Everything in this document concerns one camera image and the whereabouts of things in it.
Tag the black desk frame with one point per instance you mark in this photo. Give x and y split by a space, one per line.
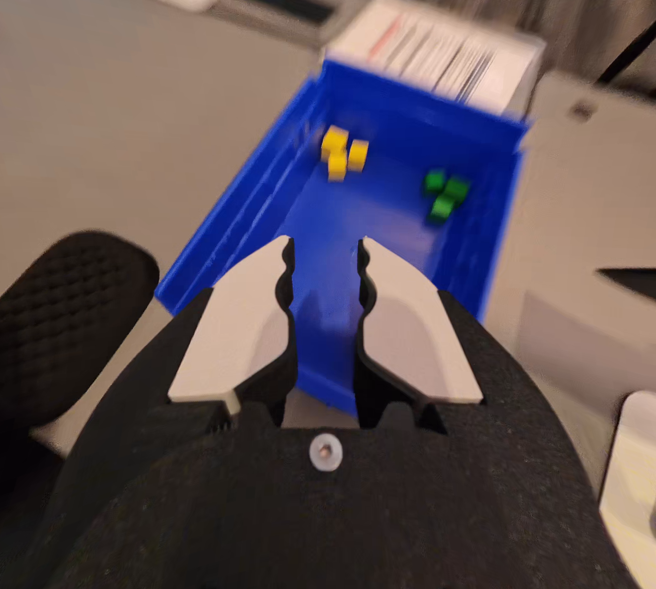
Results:
630 48

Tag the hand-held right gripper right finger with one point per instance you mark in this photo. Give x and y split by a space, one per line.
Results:
420 343

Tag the black mesh chair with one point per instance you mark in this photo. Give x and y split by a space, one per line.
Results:
66 302

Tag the green wooden cube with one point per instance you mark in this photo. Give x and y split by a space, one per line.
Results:
440 210
457 188
434 181

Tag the blue plastic bin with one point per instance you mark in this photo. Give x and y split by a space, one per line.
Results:
358 220

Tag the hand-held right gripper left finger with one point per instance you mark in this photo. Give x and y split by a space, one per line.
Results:
230 343

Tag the black desk grommet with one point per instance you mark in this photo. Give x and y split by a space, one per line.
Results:
581 111

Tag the yellow wooden cube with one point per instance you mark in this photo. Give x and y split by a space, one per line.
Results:
336 170
358 153
334 138

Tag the black desk flap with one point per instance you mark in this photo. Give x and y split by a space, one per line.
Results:
287 2

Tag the laminated paper sheet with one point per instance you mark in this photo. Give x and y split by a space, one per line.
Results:
435 51

